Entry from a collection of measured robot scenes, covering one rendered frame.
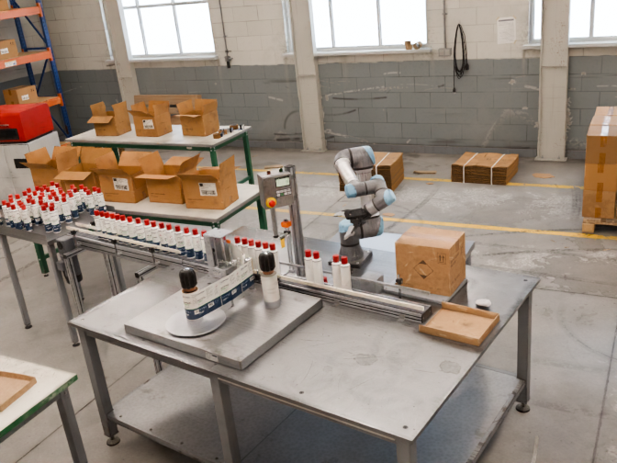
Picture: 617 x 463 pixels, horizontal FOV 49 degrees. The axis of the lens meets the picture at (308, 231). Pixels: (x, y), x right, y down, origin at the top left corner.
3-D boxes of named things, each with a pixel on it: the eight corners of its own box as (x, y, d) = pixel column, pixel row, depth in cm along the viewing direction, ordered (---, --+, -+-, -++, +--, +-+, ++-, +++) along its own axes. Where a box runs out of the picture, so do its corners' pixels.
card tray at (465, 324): (419, 332, 328) (419, 324, 327) (442, 308, 348) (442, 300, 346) (478, 346, 312) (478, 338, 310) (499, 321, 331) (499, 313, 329)
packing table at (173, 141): (78, 199, 864) (64, 139, 836) (121, 179, 929) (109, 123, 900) (223, 212, 765) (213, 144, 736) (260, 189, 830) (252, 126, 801)
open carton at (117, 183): (94, 205, 580) (84, 163, 566) (127, 187, 617) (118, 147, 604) (130, 208, 564) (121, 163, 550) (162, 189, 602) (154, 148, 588)
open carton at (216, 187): (176, 212, 540) (168, 167, 527) (208, 191, 583) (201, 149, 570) (219, 215, 526) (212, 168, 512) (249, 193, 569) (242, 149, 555)
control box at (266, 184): (261, 205, 383) (256, 173, 376) (289, 199, 388) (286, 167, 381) (265, 210, 374) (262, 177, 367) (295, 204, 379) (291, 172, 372)
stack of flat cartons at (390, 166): (338, 191, 793) (336, 164, 781) (353, 176, 838) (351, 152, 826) (392, 193, 768) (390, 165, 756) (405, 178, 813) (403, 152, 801)
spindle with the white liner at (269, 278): (261, 306, 358) (252, 254, 347) (271, 299, 365) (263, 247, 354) (274, 310, 353) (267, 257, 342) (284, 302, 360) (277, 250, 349)
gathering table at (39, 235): (18, 328, 554) (-13, 221, 520) (82, 295, 600) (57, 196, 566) (74, 349, 513) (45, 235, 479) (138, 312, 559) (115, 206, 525)
